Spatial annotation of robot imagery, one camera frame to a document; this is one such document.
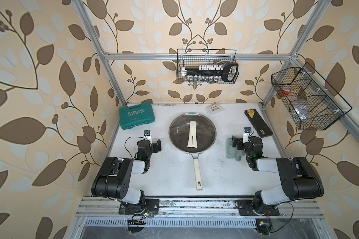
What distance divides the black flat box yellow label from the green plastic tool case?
2.43ft

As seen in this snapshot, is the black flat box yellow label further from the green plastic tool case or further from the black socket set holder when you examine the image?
the green plastic tool case

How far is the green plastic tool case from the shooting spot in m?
1.07

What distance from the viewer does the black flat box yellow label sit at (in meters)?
1.03

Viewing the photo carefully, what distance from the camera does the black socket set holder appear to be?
823 mm

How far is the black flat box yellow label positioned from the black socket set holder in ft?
1.21

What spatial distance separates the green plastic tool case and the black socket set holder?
44 cm
